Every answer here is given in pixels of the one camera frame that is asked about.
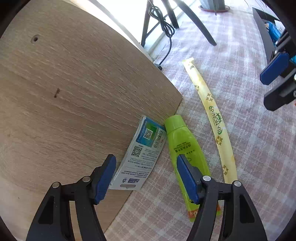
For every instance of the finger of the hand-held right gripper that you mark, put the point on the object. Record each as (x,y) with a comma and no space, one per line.
(272,69)
(281,95)

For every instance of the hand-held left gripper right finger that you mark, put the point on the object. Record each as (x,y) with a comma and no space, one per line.
(188,180)

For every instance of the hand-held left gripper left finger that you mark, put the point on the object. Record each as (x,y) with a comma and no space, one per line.
(104,180)

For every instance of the green hand cream tube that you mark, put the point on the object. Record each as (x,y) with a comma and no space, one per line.
(182,141)

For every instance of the white and blue card package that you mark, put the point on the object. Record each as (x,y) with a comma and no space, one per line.
(143,150)

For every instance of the blue packet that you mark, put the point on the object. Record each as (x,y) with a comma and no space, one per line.
(275,31)

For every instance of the black tray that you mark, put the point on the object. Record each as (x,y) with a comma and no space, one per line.
(262,30)

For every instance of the long yellow tea packet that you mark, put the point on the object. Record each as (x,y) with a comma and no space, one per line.
(214,111)

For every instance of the wooden board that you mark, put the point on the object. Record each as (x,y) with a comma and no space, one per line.
(69,104)

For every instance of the plant pot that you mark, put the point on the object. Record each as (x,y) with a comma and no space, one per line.
(214,5)

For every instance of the black tripod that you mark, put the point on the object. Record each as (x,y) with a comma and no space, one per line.
(192,16)

